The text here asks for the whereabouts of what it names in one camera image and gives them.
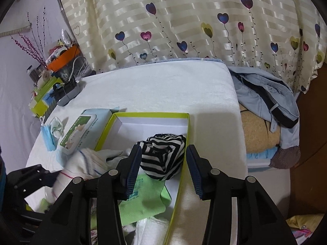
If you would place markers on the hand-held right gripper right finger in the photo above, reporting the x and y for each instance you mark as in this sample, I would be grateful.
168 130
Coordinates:
193 171

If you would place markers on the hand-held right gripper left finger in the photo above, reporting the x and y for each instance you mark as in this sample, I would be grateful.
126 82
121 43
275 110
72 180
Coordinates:
134 168

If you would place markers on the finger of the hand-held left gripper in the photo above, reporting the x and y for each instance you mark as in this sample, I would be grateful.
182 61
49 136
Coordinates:
20 222
33 177

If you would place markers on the black white striped sock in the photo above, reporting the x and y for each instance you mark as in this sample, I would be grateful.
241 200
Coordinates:
158 163

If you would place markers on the green printed sock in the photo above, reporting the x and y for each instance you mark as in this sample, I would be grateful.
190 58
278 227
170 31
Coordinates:
145 201

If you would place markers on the blue face mask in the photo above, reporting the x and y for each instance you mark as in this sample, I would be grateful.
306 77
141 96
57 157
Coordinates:
48 137

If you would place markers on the yellow green cardboard box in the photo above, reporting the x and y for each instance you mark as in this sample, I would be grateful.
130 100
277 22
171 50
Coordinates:
143 125

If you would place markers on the wet wipes packet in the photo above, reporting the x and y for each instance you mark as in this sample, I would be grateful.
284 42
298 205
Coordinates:
76 132

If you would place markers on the white cloth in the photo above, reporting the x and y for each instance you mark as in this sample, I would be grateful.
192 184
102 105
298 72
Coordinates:
153 229

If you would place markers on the white face mask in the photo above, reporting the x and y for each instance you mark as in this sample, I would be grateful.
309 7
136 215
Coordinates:
56 127

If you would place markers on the light blue folded sheet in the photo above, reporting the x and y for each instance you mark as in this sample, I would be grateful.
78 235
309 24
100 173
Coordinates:
258 159

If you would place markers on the large green box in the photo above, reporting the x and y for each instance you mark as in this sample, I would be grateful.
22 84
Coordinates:
43 102

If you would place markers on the grey black headset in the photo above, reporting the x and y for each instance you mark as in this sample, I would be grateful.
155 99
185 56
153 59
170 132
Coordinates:
67 95

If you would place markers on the brown checkered cloth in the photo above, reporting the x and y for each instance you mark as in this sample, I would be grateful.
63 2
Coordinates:
286 157

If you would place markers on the light blue jacket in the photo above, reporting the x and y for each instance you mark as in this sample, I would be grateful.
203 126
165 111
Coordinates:
265 94

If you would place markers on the wooden cabinet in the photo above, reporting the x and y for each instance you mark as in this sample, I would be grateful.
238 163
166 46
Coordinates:
309 137

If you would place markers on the orange tray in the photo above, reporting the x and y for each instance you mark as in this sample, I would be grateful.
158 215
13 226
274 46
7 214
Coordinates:
63 58

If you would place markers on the yellow printed packet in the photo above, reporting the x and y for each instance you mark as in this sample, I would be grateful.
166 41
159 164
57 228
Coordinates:
305 225

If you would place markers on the red decorative branches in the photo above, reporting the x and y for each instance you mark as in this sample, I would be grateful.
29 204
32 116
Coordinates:
33 46

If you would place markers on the heart print curtain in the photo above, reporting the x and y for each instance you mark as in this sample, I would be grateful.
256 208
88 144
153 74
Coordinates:
191 25

